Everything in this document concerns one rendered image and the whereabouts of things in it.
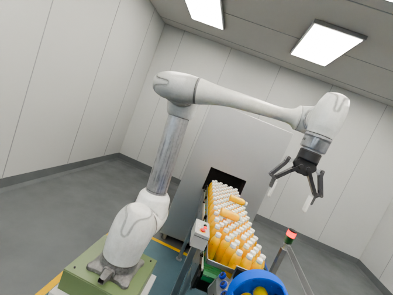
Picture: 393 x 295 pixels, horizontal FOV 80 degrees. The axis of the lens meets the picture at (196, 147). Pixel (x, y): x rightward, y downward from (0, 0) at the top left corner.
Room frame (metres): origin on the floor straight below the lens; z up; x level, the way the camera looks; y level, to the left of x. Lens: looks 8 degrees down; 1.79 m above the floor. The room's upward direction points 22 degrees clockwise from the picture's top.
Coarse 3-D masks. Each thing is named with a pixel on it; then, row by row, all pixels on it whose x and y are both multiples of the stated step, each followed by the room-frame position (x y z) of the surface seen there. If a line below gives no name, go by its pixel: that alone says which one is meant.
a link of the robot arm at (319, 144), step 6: (306, 132) 0.84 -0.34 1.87; (312, 132) 0.82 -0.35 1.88; (306, 138) 0.83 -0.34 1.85; (312, 138) 0.81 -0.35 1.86; (318, 138) 0.80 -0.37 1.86; (324, 138) 0.80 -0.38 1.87; (300, 144) 0.86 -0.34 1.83; (306, 144) 0.82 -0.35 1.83; (312, 144) 0.81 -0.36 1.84; (318, 144) 0.80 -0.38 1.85; (324, 144) 0.80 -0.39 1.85; (312, 150) 0.82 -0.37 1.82; (318, 150) 0.80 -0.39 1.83; (324, 150) 0.81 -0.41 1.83
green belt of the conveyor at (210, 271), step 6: (204, 252) 1.55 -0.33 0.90; (204, 258) 1.48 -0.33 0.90; (204, 264) 1.42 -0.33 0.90; (204, 270) 1.35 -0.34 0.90; (210, 270) 1.38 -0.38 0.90; (216, 270) 1.40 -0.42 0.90; (222, 270) 1.43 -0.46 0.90; (204, 276) 1.33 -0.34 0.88; (210, 276) 1.34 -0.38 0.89; (216, 276) 1.35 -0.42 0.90; (210, 282) 1.33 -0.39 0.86
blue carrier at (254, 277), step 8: (248, 272) 1.01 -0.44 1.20; (256, 272) 1.00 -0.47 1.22; (264, 272) 1.01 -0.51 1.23; (232, 280) 1.02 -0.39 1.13; (240, 280) 0.98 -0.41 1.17; (248, 280) 0.97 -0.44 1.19; (256, 280) 1.02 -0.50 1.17; (264, 280) 1.02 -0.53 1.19; (272, 280) 0.97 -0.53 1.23; (280, 280) 1.01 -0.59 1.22; (232, 288) 0.98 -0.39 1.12; (240, 288) 1.02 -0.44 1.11; (248, 288) 1.02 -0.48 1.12; (272, 288) 1.02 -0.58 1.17; (280, 288) 1.02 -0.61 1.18
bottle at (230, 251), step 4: (228, 248) 1.45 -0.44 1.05; (232, 248) 1.44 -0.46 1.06; (224, 252) 1.47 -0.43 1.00; (228, 252) 1.43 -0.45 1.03; (232, 252) 1.43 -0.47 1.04; (224, 256) 1.44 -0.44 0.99; (228, 256) 1.43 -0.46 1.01; (220, 260) 1.46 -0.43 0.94; (224, 260) 1.43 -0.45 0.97; (228, 260) 1.43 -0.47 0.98; (224, 264) 1.43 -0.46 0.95
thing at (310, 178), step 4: (308, 168) 0.82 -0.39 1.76; (308, 172) 0.83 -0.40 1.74; (308, 176) 0.83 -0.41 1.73; (308, 180) 0.85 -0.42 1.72; (312, 180) 0.83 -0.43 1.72; (312, 184) 0.83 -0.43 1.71; (312, 188) 0.83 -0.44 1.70; (312, 192) 0.83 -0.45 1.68; (316, 192) 0.82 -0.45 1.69; (316, 196) 0.82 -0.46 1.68
